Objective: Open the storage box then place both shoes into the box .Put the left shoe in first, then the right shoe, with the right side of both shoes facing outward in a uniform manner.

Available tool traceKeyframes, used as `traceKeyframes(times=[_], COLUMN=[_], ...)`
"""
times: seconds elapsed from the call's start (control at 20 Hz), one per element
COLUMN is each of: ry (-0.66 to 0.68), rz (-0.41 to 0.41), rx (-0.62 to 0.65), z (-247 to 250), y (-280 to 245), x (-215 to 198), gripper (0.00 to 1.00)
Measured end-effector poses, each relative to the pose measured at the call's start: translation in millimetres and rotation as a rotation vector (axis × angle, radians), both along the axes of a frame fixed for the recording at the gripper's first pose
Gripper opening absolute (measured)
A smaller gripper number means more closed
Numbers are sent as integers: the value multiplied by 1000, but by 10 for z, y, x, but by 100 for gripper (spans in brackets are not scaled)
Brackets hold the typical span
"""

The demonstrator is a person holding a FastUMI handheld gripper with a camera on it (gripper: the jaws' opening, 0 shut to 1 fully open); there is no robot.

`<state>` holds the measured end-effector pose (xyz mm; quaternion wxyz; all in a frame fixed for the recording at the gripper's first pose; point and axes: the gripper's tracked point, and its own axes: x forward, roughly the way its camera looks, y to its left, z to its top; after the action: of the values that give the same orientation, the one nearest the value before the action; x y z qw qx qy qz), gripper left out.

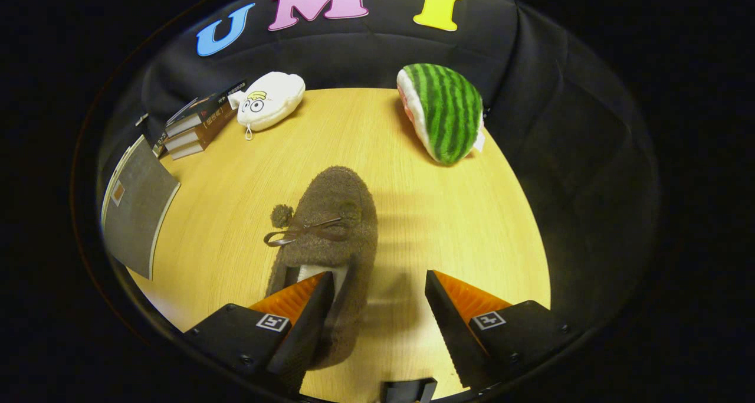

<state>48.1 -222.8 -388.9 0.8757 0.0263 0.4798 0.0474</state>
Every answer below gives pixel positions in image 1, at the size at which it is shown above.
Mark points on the brown fuzzy shoe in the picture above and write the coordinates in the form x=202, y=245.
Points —
x=336, y=214

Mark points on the white plush face toy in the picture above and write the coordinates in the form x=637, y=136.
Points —
x=271, y=102

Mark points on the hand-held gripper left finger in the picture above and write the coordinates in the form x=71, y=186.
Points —
x=307, y=332

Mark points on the grey fabric storage box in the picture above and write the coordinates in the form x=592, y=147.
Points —
x=138, y=208

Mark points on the dark cover book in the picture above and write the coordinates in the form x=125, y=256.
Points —
x=206, y=105

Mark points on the brown hardcover book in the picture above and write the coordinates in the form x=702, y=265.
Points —
x=203, y=128
x=187, y=150

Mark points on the watermelon slice plush toy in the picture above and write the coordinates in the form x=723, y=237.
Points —
x=445, y=111

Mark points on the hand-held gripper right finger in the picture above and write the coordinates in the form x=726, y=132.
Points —
x=451, y=332

